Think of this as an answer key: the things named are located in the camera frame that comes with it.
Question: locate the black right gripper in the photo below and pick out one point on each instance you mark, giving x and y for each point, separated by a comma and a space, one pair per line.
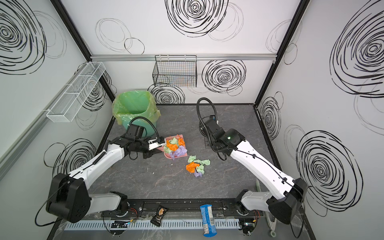
207, 132

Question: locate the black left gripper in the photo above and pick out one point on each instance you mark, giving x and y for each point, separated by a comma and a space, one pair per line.
146, 146

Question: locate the pink plastic dustpan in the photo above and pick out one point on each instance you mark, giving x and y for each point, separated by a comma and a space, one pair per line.
169, 138

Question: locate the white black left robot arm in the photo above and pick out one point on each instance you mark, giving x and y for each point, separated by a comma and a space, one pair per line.
69, 197

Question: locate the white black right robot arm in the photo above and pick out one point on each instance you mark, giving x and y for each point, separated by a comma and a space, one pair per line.
285, 194

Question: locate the light green crumpled scrap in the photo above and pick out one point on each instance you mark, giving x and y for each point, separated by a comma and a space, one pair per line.
167, 150

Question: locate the far left green scrap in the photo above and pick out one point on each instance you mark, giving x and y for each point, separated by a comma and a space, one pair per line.
200, 169

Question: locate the green bin with bag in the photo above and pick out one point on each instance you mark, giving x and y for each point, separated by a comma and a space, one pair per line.
131, 104

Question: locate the small green scrap front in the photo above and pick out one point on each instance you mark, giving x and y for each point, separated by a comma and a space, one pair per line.
191, 159

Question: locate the small orange scrap back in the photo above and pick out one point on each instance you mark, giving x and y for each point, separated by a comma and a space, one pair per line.
172, 147

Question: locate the green scrap right cluster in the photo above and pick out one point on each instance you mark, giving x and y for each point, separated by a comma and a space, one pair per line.
174, 141

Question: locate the small purple scrap front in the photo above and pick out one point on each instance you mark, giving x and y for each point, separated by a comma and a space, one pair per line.
198, 174

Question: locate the orange scrap front centre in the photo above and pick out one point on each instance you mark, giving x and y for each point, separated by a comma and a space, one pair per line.
191, 167

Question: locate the orange scrap right cluster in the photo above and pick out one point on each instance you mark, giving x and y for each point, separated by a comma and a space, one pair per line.
181, 142

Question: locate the purple paper scrap centre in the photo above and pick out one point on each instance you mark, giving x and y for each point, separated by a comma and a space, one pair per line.
181, 151

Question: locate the black snack packet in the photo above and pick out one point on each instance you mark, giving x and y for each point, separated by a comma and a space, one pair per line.
159, 215

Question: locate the blue snack packet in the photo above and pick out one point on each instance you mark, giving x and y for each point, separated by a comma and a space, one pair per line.
209, 226

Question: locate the green kitchen tongs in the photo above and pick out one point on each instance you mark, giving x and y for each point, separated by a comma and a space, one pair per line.
271, 222

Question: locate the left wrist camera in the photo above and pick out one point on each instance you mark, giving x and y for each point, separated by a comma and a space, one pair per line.
156, 143

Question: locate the green scrap near right wall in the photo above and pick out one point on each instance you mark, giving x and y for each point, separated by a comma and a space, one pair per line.
204, 162

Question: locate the clear acrylic wall shelf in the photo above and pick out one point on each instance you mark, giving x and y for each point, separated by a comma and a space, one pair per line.
83, 92

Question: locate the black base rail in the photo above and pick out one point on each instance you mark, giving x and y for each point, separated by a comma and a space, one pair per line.
229, 207

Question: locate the black wire wall basket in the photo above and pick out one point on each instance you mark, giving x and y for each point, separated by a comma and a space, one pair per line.
176, 70

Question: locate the white slotted cable duct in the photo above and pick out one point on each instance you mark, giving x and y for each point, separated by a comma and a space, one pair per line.
95, 225

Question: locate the black corner frame post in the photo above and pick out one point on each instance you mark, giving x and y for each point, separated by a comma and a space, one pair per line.
289, 35

